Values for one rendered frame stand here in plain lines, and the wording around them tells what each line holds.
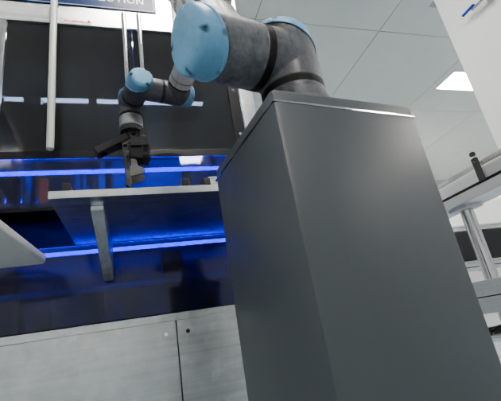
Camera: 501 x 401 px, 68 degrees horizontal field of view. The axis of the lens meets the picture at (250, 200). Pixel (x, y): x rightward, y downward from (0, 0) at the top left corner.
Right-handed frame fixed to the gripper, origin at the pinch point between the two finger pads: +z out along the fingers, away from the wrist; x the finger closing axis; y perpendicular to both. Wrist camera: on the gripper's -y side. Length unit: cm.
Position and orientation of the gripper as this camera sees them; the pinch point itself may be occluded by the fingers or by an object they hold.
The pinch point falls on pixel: (127, 184)
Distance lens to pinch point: 121.2
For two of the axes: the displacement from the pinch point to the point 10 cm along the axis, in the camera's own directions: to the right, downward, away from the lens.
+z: 1.6, 9.2, -3.6
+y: 9.5, -0.5, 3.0
